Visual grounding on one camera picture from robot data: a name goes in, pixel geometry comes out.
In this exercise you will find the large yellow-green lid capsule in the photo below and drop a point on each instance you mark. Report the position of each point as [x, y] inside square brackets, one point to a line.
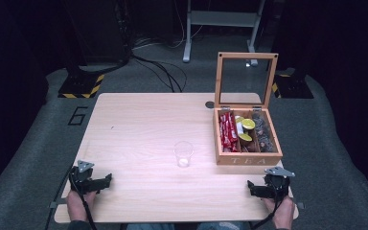
[248, 124]

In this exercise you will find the white sachet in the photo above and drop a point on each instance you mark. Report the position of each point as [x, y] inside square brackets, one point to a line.
[240, 128]

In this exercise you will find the person's right hand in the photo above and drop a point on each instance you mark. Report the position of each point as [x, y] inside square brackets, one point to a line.
[282, 212]

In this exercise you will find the brown capsules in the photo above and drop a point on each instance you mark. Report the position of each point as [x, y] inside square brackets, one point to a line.
[248, 146]

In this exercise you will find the small yellow-green lid capsule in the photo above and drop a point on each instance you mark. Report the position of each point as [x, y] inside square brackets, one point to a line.
[239, 119]

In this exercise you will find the grey table bracket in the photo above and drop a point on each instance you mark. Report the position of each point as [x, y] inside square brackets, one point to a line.
[57, 203]
[299, 205]

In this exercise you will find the pile of dark wrapped sachets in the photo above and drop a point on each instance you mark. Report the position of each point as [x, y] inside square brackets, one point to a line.
[264, 132]

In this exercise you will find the bundle of red stick packets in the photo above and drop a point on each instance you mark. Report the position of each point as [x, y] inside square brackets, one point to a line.
[228, 131]

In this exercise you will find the person's legs in jeans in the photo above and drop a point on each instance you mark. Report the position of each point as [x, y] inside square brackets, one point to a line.
[185, 226]

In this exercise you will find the white metal stand frame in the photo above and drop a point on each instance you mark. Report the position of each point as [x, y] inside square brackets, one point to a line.
[220, 18]

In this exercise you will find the black hazard-striped stand base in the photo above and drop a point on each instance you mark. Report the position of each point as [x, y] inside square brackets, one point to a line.
[81, 86]
[292, 87]

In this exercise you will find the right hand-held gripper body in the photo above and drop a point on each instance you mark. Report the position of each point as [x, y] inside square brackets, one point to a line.
[277, 183]

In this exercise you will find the wooden box with lid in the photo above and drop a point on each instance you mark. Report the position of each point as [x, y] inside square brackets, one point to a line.
[247, 158]

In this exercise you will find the clear plastic cup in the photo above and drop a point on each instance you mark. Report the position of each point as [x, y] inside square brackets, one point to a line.
[183, 155]

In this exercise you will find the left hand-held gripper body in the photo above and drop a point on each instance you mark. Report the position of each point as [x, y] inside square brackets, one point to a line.
[82, 179]

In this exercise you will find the person's left hand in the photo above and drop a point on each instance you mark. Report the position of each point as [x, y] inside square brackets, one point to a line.
[78, 204]

